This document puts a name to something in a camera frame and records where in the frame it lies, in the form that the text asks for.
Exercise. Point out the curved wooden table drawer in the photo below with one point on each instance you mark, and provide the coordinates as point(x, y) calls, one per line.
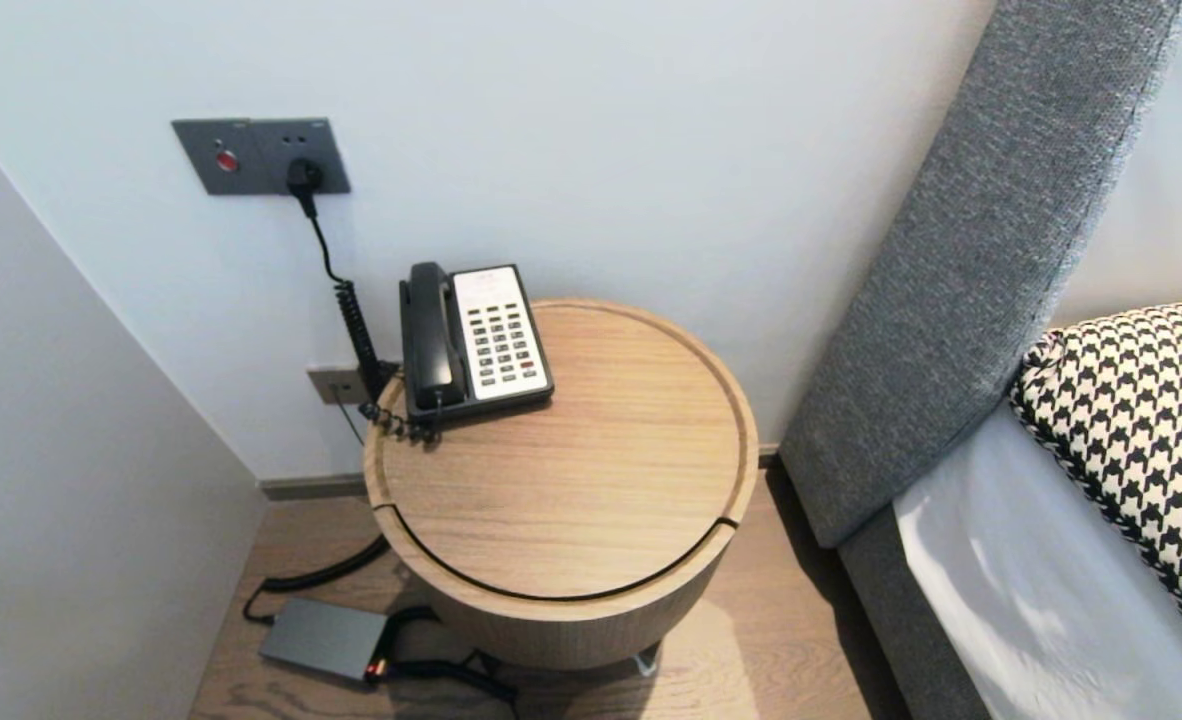
point(551, 630)

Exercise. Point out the round wooden side table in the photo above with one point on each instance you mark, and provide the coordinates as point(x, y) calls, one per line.
point(571, 430)

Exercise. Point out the black white desk telephone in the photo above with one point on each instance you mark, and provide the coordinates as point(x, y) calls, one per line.
point(501, 340)

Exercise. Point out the black telephone handset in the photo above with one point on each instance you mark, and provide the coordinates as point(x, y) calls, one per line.
point(432, 340)

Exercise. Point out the white table leg pad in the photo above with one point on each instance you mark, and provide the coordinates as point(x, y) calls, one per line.
point(648, 660)

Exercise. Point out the brown wooden skirting board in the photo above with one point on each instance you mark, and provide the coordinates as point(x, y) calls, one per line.
point(311, 486)

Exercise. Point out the black power plug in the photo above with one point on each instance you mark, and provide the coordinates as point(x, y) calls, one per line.
point(304, 180)

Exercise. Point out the grey power adapter box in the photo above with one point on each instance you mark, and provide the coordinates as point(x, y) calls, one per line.
point(321, 638)

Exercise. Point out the grey fabric headboard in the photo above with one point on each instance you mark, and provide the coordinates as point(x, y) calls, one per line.
point(981, 250)

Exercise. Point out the grey upholstered bed base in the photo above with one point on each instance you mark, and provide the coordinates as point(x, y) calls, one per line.
point(901, 630)

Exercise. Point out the white bed sheet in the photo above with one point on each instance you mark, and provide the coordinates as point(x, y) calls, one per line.
point(1031, 600)

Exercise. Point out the black white houndstooth pillow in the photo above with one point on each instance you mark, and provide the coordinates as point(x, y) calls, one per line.
point(1141, 440)

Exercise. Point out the beige wall phone socket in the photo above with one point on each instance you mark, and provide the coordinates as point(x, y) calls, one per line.
point(336, 383)

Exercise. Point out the dark grey wall socket panel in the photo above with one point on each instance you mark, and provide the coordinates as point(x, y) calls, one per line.
point(251, 152)

